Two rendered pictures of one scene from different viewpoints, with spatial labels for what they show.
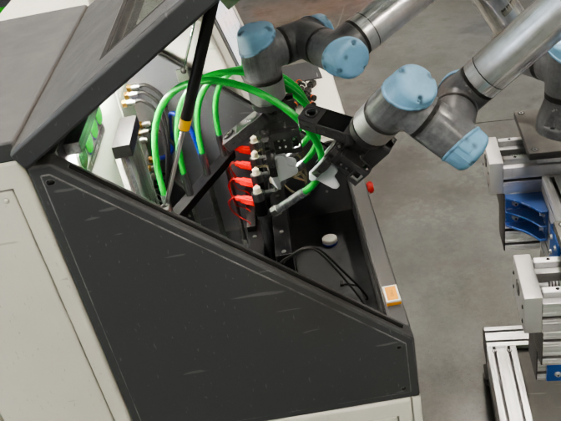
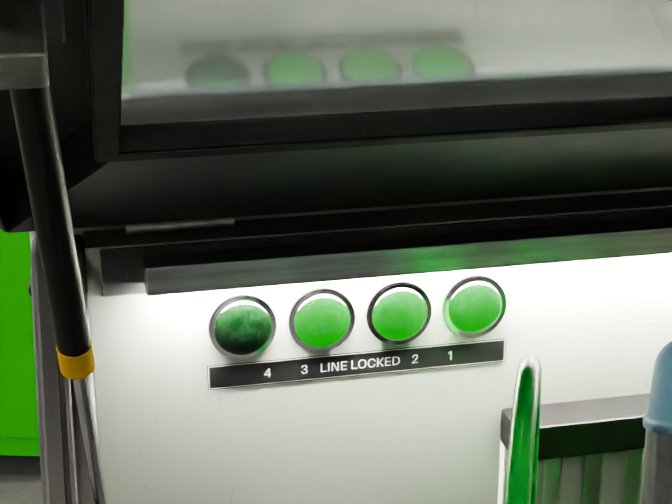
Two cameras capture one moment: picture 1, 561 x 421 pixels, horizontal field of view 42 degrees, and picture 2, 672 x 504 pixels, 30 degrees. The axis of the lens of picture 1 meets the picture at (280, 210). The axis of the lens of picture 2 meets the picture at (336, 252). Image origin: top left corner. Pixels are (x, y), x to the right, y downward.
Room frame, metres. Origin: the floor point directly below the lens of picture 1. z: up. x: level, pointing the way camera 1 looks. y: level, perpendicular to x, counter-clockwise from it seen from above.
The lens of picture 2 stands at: (1.03, -0.52, 1.74)
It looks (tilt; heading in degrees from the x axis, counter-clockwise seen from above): 19 degrees down; 75
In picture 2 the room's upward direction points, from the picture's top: straight up
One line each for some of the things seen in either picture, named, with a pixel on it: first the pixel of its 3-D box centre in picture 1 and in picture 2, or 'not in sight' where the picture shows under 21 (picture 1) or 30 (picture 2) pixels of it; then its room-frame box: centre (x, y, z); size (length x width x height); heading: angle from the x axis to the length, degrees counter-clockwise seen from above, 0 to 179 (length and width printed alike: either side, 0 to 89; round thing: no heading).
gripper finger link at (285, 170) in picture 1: (284, 172); not in sight; (1.35, -0.02, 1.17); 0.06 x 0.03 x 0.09; 87
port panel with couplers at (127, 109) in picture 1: (141, 131); not in sight; (1.62, 0.29, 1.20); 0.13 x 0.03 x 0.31; 177
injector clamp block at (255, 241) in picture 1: (271, 240); not in sight; (1.49, 0.04, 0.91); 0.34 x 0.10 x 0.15; 177
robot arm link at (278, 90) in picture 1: (266, 89); not in sight; (1.37, -0.02, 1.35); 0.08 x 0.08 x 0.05
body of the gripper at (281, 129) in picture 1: (277, 124); not in sight; (1.36, -0.03, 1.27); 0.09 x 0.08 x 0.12; 87
